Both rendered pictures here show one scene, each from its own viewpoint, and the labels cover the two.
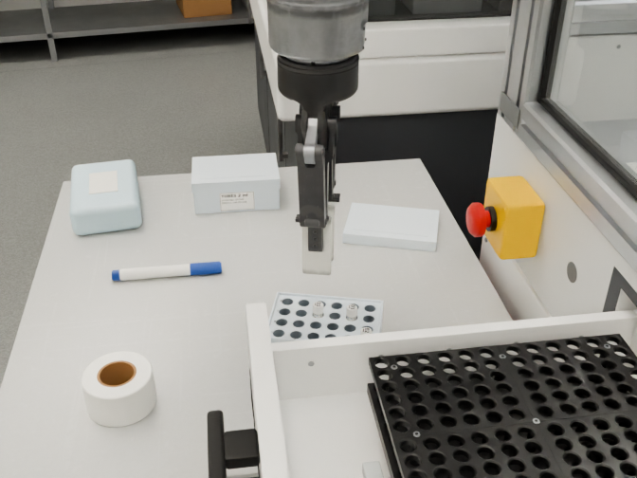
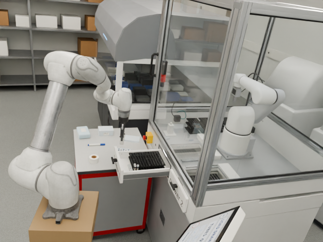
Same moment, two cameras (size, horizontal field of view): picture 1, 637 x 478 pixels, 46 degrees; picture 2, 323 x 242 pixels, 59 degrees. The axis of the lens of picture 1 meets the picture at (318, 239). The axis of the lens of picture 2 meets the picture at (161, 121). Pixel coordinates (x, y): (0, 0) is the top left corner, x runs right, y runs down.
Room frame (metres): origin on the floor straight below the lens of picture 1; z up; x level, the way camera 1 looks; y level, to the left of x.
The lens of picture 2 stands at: (-1.24, 0.14, 2.02)
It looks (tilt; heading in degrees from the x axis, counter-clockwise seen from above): 26 degrees down; 347
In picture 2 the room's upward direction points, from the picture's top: 8 degrees clockwise
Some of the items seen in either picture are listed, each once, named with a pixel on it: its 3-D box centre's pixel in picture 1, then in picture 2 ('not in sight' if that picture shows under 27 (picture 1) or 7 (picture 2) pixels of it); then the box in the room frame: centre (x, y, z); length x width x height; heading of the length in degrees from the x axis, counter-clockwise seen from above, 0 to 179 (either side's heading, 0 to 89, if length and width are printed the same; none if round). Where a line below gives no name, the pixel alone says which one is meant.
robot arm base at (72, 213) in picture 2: not in sight; (63, 205); (-0.03, 0.33, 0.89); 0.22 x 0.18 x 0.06; 175
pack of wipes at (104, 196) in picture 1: (105, 194); (83, 132); (0.96, 0.31, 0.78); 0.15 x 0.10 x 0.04; 14
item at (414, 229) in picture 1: (391, 226); (131, 139); (0.90, -0.10, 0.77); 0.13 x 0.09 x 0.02; 80
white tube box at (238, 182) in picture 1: (235, 182); (105, 130); (1.00, 0.12, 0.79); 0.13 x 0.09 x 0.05; 97
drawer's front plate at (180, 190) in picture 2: not in sight; (177, 189); (0.11, -0.33, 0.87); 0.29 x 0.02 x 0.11; 8
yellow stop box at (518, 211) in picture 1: (508, 217); (148, 137); (0.75, -0.22, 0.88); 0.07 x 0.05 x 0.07; 8
